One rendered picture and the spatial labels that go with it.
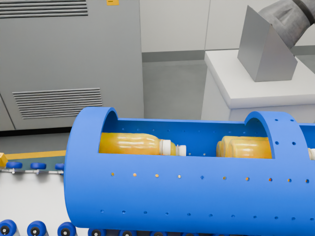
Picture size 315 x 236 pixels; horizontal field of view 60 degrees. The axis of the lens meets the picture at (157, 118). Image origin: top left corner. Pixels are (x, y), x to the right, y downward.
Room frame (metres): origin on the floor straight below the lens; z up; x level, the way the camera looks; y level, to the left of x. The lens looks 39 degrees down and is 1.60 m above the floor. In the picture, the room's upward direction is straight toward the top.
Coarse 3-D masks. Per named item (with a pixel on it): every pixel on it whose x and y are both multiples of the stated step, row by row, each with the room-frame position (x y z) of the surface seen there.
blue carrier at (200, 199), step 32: (96, 128) 0.42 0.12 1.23; (128, 128) 0.58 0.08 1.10; (160, 128) 0.57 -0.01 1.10; (192, 128) 0.57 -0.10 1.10; (224, 128) 0.57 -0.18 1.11; (256, 128) 0.56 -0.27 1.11; (288, 128) 0.42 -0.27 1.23; (96, 160) 0.36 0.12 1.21; (128, 160) 0.36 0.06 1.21; (160, 160) 0.36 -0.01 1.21; (192, 160) 0.36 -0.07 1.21; (224, 160) 0.35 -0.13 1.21; (256, 160) 0.35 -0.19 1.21; (288, 160) 0.35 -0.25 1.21; (64, 192) 0.32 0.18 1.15; (96, 192) 0.32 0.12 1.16; (128, 192) 0.32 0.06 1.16; (160, 192) 0.32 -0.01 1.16; (192, 192) 0.31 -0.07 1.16; (224, 192) 0.31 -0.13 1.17; (256, 192) 0.31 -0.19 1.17; (288, 192) 0.31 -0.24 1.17; (96, 224) 0.30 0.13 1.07; (128, 224) 0.30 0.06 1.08; (160, 224) 0.30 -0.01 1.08; (192, 224) 0.29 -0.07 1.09; (224, 224) 0.29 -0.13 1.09; (256, 224) 0.29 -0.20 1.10; (288, 224) 0.29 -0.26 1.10
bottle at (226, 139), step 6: (222, 138) 0.51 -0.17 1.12; (228, 138) 0.49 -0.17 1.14; (234, 138) 0.49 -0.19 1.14; (240, 138) 0.49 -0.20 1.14; (246, 138) 0.49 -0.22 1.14; (252, 138) 0.49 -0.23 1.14; (258, 138) 0.49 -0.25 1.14; (264, 138) 0.49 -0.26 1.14; (222, 144) 0.50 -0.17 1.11; (228, 144) 0.47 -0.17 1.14; (222, 150) 0.49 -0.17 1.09; (222, 156) 0.48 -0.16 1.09
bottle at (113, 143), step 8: (104, 136) 0.50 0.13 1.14; (112, 136) 0.50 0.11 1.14; (120, 136) 0.49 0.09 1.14; (128, 136) 0.49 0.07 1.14; (136, 136) 0.49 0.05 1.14; (144, 136) 0.50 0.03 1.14; (152, 136) 0.50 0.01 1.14; (104, 144) 0.48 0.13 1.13; (112, 144) 0.47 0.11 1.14; (120, 144) 0.47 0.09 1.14; (128, 144) 0.47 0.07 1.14; (136, 144) 0.47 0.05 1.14; (144, 144) 0.47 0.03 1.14; (152, 144) 0.48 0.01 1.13; (160, 144) 0.49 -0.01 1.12; (104, 152) 0.46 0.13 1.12; (112, 152) 0.46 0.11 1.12; (120, 152) 0.46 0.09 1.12; (128, 152) 0.46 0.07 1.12; (136, 152) 0.46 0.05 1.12; (144, 152) 0.46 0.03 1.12; (152, 152) 0.46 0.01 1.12; (160, 152) 0.47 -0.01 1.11
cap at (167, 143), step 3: (165, 141) 0.49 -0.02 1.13; (168, 141) 0.49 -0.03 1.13; (165, 144) 0.48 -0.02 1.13; (168, 144) 0.48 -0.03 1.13; (165, 147) 0.48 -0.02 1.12; (168, 147) 0.48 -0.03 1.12; (165, 150) 0.47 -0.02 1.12; (168, 150) 0.47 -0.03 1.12; (165, 153) 0.47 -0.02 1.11; (168, 153) 0.47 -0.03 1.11
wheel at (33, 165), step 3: (33, 162) 0.55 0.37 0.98; (39, 162) 0.56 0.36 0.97; (30, 165) 0.55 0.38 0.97; (33, 165) 0.54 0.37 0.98; (36, 165) 0.54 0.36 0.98; (39, 165) 0.55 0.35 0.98; (42, 165) 0.55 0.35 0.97; (45, 165) 0.56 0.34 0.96; (33, 168) 0.54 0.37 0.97; (36, 168) 0.54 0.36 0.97; (39, 168) 0.54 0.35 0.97; (42, 168) 0.54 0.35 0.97; (45, 168) 0.55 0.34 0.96
